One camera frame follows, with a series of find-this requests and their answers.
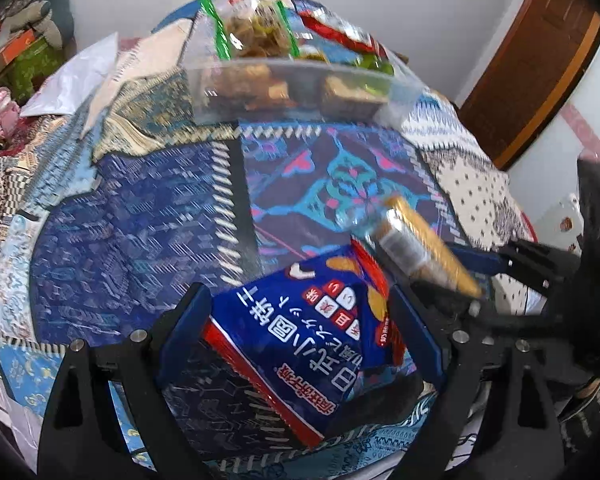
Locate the pink bunny toy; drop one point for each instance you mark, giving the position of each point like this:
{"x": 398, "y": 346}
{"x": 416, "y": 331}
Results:
{"x": 4, "y": 110}

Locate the white pillow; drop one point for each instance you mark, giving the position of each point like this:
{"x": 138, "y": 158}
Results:
{"x": 75, "y": 80}

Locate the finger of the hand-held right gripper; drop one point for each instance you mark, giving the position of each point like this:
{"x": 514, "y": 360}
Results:
{"x": 445, "y": 305}
{"x": 480, "y": 261}

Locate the clear packet orange snack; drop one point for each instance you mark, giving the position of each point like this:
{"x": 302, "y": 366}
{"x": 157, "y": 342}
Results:
{"x": 250, "y": 85}

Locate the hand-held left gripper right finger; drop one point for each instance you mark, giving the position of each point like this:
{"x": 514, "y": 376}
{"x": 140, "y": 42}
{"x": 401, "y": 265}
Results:
{"x": 416, "y": 332}

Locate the white sliding wardrobe door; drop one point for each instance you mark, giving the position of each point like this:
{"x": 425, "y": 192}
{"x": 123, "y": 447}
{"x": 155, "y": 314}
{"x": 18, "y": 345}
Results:
{"x": 555, "y": 160}

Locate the red snack packet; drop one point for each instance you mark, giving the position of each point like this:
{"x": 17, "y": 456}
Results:
{"x": 345, "y": 30}

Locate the black shoe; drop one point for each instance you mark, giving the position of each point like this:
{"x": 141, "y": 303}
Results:
{"x": 582, "y": 397}

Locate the green round jelly cup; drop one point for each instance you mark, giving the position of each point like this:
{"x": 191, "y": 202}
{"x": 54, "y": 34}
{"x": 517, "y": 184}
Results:
{"x": 375, "y": 63}

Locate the blue patchwork blanket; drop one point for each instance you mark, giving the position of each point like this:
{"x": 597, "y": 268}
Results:
{"x": 170, "y": 200}

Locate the blue snack bag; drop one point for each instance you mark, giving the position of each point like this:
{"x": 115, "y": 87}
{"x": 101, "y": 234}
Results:
{"x": 300, "y": 340}

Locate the long biscuit packet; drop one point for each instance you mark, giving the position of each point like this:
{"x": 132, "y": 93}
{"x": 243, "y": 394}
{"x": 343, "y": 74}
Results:
{"x": 425, "y": 245}

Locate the clear plastic container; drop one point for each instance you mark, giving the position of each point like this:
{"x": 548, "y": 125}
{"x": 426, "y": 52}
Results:
{"x": 300, "y": 92}

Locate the orange cardboard box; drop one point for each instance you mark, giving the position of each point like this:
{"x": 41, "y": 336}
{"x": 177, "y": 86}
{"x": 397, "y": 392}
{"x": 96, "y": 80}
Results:
{"x": 12, "y": 47}

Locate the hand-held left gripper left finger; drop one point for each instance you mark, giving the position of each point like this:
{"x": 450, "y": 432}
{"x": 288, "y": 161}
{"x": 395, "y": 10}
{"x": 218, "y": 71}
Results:
{"x": 185, "y": 332}

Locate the white plastic object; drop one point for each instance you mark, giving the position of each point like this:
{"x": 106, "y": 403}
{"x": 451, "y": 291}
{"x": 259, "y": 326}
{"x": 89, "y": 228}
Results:
{"x": 560, "y": 222}

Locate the grey plush toy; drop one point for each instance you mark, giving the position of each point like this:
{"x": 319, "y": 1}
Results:
{"x": 45, "y": 10}

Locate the brown wooden door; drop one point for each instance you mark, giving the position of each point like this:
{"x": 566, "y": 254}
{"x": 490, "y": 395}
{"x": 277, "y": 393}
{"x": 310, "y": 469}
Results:
{"x": 530, "y": 70}

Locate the checked patchwork bedsheet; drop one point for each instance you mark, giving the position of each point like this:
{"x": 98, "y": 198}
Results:
{"x": 5, "y": 210}

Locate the green-edged clear snack bag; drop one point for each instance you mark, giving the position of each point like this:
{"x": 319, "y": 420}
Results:
{"x": 250, "y": 30}

